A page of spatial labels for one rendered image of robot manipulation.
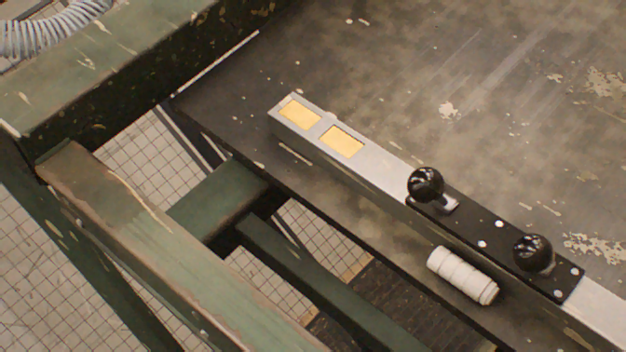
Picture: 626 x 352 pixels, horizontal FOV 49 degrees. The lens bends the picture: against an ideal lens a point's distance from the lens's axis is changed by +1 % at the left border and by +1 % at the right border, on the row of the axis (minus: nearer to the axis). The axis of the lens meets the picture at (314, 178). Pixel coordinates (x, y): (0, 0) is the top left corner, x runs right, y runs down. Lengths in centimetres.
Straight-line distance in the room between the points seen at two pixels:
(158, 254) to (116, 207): 9
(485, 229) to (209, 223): 35
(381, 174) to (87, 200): 35
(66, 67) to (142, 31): 11
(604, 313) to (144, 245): 49
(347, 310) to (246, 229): 17
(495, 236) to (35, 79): 58
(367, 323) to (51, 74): 49
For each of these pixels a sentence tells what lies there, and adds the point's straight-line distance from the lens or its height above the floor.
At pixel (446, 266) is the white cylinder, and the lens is 78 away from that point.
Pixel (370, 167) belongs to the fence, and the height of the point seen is 154.
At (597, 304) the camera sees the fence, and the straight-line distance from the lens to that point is 78.
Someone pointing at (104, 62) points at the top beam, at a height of 184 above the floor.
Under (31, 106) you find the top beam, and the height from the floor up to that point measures 184.
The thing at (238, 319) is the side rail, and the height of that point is 152.
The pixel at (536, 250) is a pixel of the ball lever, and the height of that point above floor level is 143.
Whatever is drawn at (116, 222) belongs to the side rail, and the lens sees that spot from 81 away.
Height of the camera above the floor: 169
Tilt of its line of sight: 9 degrees down
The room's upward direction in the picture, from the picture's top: 39 degrees counter-clockwise
